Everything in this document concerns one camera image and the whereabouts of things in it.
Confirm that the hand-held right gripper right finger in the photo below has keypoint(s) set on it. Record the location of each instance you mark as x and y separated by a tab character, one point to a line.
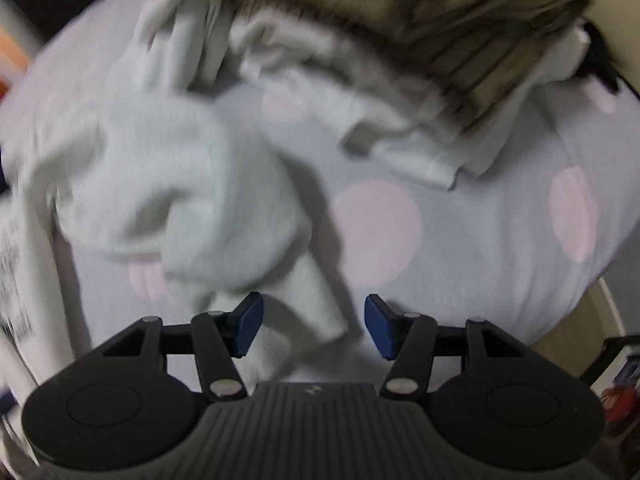
379	327

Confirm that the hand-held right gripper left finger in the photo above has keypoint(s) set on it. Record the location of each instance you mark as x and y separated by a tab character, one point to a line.
249	325

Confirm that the grey printed sweatshirt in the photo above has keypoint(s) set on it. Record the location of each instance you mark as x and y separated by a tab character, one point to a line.
165	175

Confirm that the pile of white clothes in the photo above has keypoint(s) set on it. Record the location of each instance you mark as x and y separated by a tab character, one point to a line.
390	125

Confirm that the brown striped garment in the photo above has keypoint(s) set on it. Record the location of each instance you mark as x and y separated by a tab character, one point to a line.
475	20

